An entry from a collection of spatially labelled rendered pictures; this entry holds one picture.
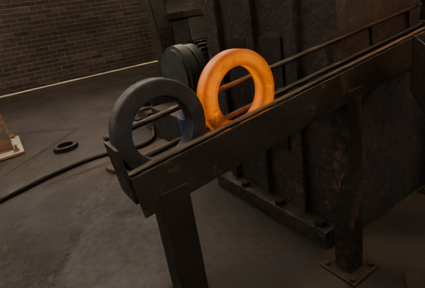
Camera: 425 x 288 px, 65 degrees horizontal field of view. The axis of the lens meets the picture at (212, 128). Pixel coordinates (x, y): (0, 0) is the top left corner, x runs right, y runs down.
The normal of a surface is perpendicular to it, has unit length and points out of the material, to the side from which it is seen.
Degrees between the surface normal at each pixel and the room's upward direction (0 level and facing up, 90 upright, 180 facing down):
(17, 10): 90
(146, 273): 0
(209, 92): 90
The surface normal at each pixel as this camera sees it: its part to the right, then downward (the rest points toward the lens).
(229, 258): -0.15, -0.93
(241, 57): 0.55, 0.20
